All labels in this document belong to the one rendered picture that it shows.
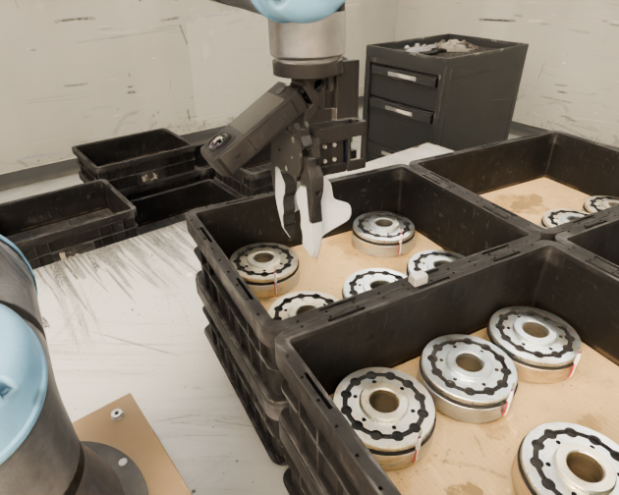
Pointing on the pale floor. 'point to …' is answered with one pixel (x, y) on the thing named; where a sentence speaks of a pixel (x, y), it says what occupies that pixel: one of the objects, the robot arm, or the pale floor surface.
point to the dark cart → (439, 94)
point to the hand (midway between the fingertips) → (296, 239)
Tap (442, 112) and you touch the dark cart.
